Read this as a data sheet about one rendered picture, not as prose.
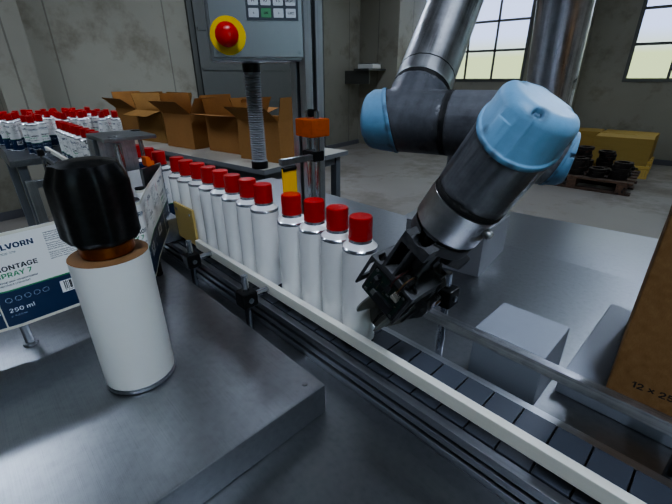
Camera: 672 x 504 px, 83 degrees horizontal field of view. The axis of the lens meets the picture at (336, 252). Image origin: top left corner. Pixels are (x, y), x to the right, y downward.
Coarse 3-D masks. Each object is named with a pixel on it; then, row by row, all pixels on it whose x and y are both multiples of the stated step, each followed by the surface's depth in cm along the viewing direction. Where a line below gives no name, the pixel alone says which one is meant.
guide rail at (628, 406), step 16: (432, 320) 53; (448, 320) 51; (464, 336) 50; (480, 336) 48; (496, 352) 47; (512, 352) 46; (528, 352) 45; (544, 368) 43; (560, 368) 43; (576, 384) 41; (592, 384) 40; (608, 400) 39; (624, 400) 38; (640, 416) 38; (656, 416) 37
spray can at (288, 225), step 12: (288, 192) 64; (288, 204) 62; (300, 204) 63; (288, 216) 63; (300, 216) 64; (288, 228) 63; (288, 240) 64; (288, 252) 65; (288, 264) 66; (300, 264) 66; (288, 276) 67; (300, 276) 67; (288, 288) 68; (300, 288) 68
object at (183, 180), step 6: (180, 162) 88; (186, 162) 88; (180, 168) 89; (186, 168) 89; (180, 174) 90; (186, 174) 89; (180, 180) 89; (186, 180) 89; (180, 186) 90; (186, 186) 90; (180, 192) 91; (186, 192) 90; (180, 198) 92; (186, 198) 91; (186, 204) 91
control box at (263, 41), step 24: (216, 0) 64; (240, 0) 64; (216, 24) 65; (240, 24) 65; (264, 24) 66; (288, 24) 67; (216, 48) 66; (240, 48) 67; (264, 48) 67; (288, 48) 68
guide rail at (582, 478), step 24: (240, 264) 78; (312, 312) 62; (360, 336) 56; (384, 360) 52; (432, 384) 47; (456, 408) 45; (480, 408) 44; (504, 432) 41; (528, 456) 40; (552, 456) 38; (576, 480) 37; (600, 480) 36
